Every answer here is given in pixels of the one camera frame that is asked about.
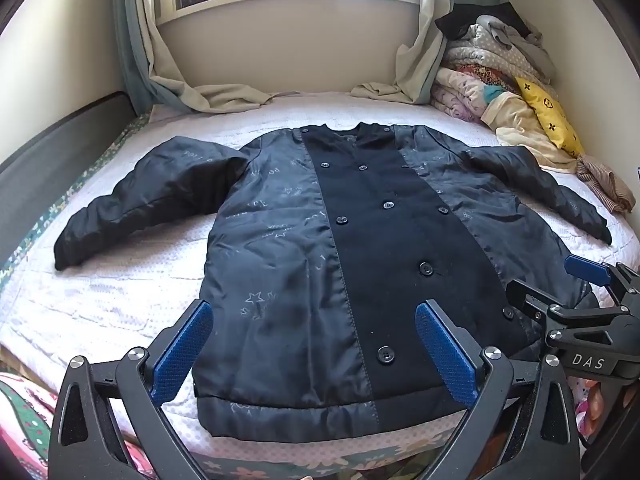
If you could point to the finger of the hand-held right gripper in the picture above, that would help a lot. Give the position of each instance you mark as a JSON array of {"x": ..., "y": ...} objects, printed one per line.
[
  {"x": 530, "y": 297},
  {"x": 585, "y": 266}
]

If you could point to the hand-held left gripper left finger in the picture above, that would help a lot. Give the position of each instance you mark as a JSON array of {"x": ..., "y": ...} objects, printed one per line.
[{"x": 182, "y": 355}]

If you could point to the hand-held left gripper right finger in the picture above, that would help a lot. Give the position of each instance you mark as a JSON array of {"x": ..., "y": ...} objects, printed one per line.
[{"x": 445, "y": 355}]

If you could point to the black padded jacket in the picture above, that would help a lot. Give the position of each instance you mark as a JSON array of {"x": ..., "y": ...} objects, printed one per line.
[{"x": 280, "y": 260}]

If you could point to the brown striped cloth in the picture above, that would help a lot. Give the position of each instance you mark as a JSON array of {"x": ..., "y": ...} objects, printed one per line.
[{"x": 605, "y": 182}]

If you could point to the bed with white quilted cover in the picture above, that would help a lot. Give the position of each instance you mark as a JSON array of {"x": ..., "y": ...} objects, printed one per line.
[{"x": 125, "y": 280}]

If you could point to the yellow printed pillow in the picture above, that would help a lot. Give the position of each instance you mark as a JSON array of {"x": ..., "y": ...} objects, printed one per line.
[{"x": 550, "y": 115}]

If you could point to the pale lilac floral quilt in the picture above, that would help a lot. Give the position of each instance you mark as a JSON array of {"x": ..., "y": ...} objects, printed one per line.
[{"x": 460, "y": 97}]

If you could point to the colourful floral quilt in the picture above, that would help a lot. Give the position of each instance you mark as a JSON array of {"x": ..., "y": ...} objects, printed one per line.
[{"x": 480, "y": 74}]

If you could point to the dark bed headboard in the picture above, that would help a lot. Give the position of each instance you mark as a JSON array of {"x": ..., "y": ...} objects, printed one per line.
[{"x": 50, "y": 150}]

